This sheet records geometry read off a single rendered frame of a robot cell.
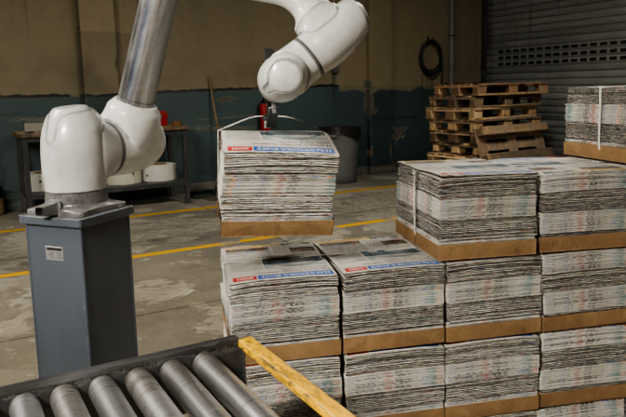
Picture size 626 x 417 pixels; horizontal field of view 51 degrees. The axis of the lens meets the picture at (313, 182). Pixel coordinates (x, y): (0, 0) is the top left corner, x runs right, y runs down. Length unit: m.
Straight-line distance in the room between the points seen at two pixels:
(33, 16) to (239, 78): 2.57
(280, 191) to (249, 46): 7.26
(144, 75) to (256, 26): 7.08
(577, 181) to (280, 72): 0.94
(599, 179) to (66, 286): 1.46
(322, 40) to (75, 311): 0.92
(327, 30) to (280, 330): 0.77
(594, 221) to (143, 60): 1.32
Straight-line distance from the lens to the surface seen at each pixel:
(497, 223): 1.85
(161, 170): 7.72
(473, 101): 8.04
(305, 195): 1.63
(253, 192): 1.61
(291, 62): 1.38
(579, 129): 2.29
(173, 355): 1.34
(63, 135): 1.74
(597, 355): 2.13
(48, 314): 1.86
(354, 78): 9.60
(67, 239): 1.75
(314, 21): 1.45
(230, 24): 8.74
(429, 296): 1.82
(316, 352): 1.77
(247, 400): 1.14
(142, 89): 1.86
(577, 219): 1.97
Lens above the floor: 1.31
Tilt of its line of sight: 8 degrees down
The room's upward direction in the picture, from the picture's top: 1 degrees counter-clockwise
